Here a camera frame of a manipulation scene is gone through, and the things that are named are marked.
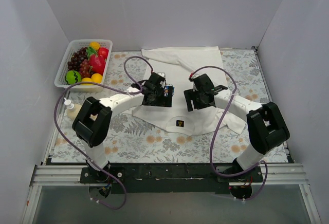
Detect white t-shirt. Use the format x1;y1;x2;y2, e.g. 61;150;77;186
131;46;248;136

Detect small round brooch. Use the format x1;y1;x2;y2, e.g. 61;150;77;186
164;86;170;97

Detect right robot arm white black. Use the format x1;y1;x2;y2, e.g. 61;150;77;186
184;73;290;178

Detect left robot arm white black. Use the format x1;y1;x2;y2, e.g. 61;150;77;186
72;72;174;172

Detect floral patterned table mat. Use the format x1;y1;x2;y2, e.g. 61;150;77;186
50;50;289;164

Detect orange toy fruit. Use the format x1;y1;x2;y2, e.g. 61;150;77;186
91;73;102;84

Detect red toy dragon fruit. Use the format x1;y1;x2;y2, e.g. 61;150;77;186
89;54;106;75

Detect red toy apple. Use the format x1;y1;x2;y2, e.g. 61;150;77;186
97;47;109;59

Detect yellow toy lemon bottom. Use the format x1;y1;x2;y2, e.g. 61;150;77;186
81;78;94;85

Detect yellow toy lemon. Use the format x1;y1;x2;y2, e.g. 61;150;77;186
81;78;94;85
89;42;101;51

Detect yellow toy lemon top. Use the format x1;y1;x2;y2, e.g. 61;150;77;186
89;42;101;51

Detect white plastic basket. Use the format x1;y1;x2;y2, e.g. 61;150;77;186
54;39;113;92

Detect purple toy grapes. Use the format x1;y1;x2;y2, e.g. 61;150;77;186
67;47;94;78

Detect green toy watermelon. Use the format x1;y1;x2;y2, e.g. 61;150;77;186
65;70;82;85

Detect white pump bottle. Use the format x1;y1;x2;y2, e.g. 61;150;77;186
64;98;82;121

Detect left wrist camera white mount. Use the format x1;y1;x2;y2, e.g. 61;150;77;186
157;72;167;88

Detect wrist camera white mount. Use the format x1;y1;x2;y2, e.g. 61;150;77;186
157;72;167;88
189;74;199;91

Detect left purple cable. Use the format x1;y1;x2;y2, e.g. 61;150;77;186
54;56;165;209

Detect purple cable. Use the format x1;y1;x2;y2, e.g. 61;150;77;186
189;66;269;202
54;56;165;209

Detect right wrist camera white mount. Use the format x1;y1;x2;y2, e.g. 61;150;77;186
189;74;199;91

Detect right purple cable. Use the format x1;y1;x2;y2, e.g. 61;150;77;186
189;66;269;202

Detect aluminium frame rail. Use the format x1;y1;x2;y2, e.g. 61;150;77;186
30;163;309;186

